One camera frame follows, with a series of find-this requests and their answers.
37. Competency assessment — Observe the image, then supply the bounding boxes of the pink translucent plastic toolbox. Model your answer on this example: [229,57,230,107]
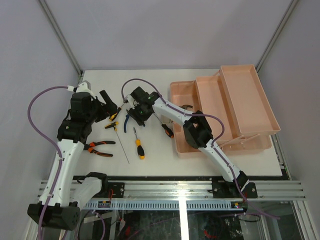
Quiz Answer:
[170,64,281,155]

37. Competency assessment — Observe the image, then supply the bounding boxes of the blue handle cutting pliers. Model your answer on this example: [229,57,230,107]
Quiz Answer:
[123,114,130,134]

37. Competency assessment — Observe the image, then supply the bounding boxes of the aluminium corner post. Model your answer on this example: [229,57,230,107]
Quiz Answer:
[37,0,83,76]
[255,0,300,73]

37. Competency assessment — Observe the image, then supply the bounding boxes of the claw hammer black handle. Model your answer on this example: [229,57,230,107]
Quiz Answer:
[180,104,194,110]

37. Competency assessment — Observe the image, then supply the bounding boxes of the black orange tip screwdriver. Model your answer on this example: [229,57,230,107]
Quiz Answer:
[153,113,174,139]

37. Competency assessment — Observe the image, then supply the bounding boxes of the right aluminium corner post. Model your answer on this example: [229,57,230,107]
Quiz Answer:
[255,0,300,73]

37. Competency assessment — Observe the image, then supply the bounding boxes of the orange black handle pliers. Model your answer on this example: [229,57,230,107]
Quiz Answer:
[83,140,116,158]

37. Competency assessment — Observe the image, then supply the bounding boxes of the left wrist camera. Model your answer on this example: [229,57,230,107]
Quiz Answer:
[73,80,93,95]

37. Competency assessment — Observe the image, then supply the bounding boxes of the left aluminium corner post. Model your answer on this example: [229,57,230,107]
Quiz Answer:
[37,0,83,76]

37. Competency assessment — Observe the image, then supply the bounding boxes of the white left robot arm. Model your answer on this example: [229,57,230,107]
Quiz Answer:
[27,87,117,231]

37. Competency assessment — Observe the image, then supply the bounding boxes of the long thin shaft screwdriver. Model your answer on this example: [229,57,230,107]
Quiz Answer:
[104,121,130,164]

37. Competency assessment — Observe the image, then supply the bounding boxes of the slotted grey cable duct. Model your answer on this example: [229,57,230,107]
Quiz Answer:
[81,199,233,211]

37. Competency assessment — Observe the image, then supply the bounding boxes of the aluminium front rail frame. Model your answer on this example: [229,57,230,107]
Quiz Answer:
[108,180,306,201]

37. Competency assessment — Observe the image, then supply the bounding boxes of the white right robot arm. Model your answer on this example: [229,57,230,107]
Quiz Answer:
[122,87,258,199]

